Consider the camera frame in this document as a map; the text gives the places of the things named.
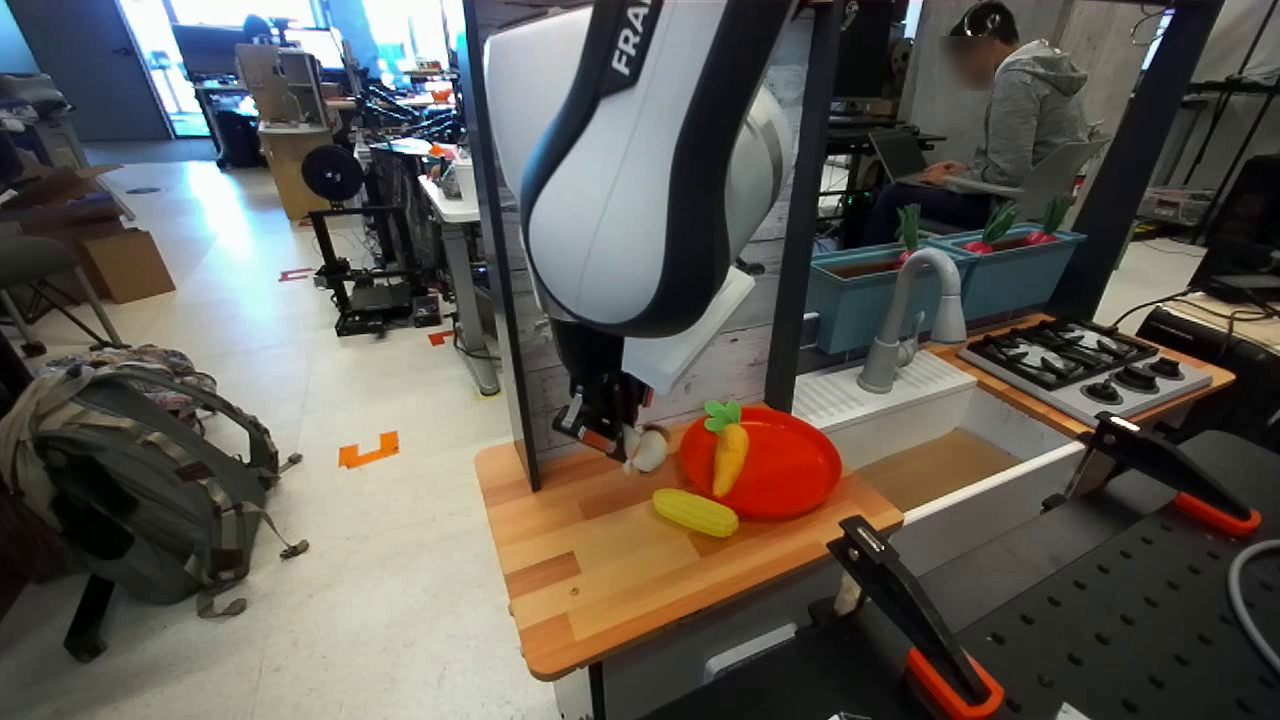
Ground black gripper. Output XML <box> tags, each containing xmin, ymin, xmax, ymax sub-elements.
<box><xmin>550</xmin><ymin>325</ymin><xmax>678</xmax><ymax>469</ymax></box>

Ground orange toy carrot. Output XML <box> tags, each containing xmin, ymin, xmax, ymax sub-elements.
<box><xmin>701</xmin><ymin>396</ymin><xmax>756</xmax><ymax>504</ymax></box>

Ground yellow toy corn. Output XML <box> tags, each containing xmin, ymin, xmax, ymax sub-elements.
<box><xmin>648</xmin><ymin>483</ymin><xmax>745</xmax><ymax>545</ymax></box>

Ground wooden counter board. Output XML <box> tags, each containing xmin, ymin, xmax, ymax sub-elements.
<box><xmin>473</xmin><ymin>422</ymin><xmax>907</xmax><ymax>685</ymax></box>

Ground red round plate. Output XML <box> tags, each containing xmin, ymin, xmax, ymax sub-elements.
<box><xmin>672</xmin><ymin>406</ymin><xmax>849</xmax><ymax>526</ymax></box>

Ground white toy sink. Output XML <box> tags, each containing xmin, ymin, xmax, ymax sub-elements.
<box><xmin>793</xmin><ymin>347</ymin><xmax>1091</xmax><ymax>582</ymax></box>

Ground white desk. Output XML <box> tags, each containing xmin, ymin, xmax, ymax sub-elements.
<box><xmin>411</xmin><ymin>148</ymin><xmax>508</xmax><ymax>402</ymax></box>

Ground grey toy faucet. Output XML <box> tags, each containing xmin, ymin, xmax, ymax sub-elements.
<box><xmin>858</xmin><ymin>246</ymin><xmax>971</xmax><ymax>402</ymax></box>

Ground black wheeled stand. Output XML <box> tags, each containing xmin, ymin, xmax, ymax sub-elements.
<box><xmin>295</xmin><ymin>137</ymin><xmax>448</xmax><ymax>339</ymax></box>

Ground red toy radish green leaves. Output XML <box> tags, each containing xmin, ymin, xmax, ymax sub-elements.
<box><xmin>1036</xmin><ymin>194</ymin><xmax>1080</xmax><ymax>254</ymax></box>
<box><xmin>979</xmin><ymin>206</ymin><xmax>1055</xmax><ymax>261</ymax></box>
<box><xmin>893</xmin><ymin>202</ymin><xmax>934</xmax><ymax>256</ymax></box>

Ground wooden stove base board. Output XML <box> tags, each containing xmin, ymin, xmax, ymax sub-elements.
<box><xmin>930</xmin><ymin>308</ymin><xmax>1240</xmax><ymax>444</ymax></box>

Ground dark laptop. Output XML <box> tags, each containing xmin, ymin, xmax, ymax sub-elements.
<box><xmin>861</xmin><ymin>124</ymin><xmax>968</xmax><ymax>194</ymax></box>

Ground grey toy stove black burners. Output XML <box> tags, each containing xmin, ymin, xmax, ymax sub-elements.
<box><xmin>966</xmin><ymin>315</ymin><xmax>1216</xmax><ymax>423</ymax></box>

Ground light wooden cabinet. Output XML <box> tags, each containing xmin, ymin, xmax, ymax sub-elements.
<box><xmin>235</xmin><ymin>41</ymin><xmax>354</xmax><ymax>223</ymax></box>

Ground seated person grey hoodie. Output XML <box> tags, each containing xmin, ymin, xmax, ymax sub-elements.
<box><xmin>861</xmin><ymin>0</ymin><xmax>1113</xmax><ymax>254</ymax></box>

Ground grey backpack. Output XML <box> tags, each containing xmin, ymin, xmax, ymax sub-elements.
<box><xmin>0</xmin><ymin>339</ymin><xmax>315</xmax><ymax>665</ymax></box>

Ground brown cardboard box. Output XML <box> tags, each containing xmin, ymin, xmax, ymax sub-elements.
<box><xmin>67</xmin><ymin>216</ymin><xmax>182</xmax><ymax>308</ymax></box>

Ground black office chair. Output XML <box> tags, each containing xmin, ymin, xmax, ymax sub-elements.
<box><xmin>1183</xmin><ymin>148</ymin><xmax>1280</xmax><ymax>308</ymax></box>

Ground black frame pole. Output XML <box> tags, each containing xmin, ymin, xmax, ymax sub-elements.
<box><xmin>462</xmin><ymin>0</ymin><xmax>551</xmax><ymax>498</ymax></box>
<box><xmin>762</xmin><ymin>0</ymin><xmax>846</xmax><ymax>417</ymax></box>
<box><xmin>1061</xmin><ymin>0</ymin><xmax>1227</xmax><ymax>325</ymax></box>

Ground black clamp orange handle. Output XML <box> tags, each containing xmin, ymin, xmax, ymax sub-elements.
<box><xmin>823</xmin><ymin>512</ymin><xmax>1014</xmax><ymax>720</ymax></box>
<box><xmin>1064</xmin><ymin>407</ymin><xmax>1269</xmax><ymax>545</ymax></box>

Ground white cable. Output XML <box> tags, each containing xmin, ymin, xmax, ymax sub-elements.
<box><xmin>1226</xmin><ymin>537</ymin><xmax>1280</xmax><ymax>641</ymax></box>

